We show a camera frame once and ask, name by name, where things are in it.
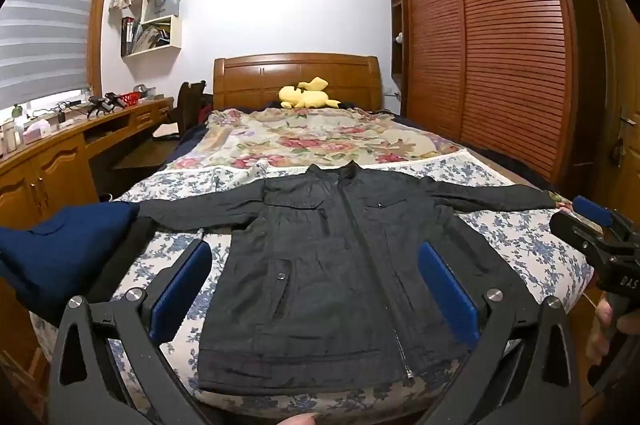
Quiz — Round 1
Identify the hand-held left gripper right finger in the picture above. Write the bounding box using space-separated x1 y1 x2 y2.
415 240 583 425

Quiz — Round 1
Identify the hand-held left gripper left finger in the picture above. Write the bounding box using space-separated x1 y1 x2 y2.
48 239 213 425

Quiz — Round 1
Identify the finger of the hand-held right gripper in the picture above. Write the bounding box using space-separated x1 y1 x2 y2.
550 210 610 267
572 195 640 247

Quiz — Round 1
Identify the black jacket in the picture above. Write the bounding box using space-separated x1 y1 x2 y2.
135 160 571 398

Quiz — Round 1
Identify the person's right hand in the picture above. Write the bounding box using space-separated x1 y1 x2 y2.
586 297 616 366

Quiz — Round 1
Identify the person's left hand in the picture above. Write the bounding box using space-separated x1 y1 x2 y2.
270 412 321 425

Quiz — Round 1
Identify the blue floral bed sheet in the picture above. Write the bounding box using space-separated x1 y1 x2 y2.
30 152 596 421

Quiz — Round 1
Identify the folded black garment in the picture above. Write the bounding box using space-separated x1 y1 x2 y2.
85 220 166 306

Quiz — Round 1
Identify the folded navy garment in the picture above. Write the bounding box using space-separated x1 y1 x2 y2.
0 201 141 328

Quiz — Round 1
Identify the navy bedcover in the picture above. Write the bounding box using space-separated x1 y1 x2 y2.
165 108 221 168

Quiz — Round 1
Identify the wooden door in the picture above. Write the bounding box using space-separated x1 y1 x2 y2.
582 0 640 211

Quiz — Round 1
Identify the wooden desk cabinet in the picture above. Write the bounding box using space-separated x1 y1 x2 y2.
0 96 177 226

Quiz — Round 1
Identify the wooden louvered wardrobe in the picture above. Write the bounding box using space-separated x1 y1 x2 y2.
387 0 601 191

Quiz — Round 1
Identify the dark wooden chair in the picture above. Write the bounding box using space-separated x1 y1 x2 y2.
170 80 208 137

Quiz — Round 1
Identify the red floral blanket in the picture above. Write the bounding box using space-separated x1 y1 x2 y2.
167 108 463 171

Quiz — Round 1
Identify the black gadget cluster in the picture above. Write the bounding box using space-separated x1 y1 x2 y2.
85 92 126 116

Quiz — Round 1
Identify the pink tissue box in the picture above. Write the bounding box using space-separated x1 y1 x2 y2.
24 122 51 145

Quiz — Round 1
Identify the wooden headboard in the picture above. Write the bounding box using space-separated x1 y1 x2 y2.
213 53 383 112

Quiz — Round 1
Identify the yellow plush toy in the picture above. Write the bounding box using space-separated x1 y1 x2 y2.
278 76 341 110

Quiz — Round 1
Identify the row of books and magazines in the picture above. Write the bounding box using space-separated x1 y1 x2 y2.
121 16 173 56

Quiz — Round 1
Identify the white paper bag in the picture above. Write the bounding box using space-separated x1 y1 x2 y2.
145 0 181 22

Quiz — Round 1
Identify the grey window blind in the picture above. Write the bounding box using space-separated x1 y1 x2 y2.
0 0 108 111

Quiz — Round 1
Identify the white wall shelf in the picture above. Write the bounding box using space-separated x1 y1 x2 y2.
120 0 186 58

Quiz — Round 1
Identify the wooden window frame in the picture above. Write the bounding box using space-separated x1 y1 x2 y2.
75 0 121 98

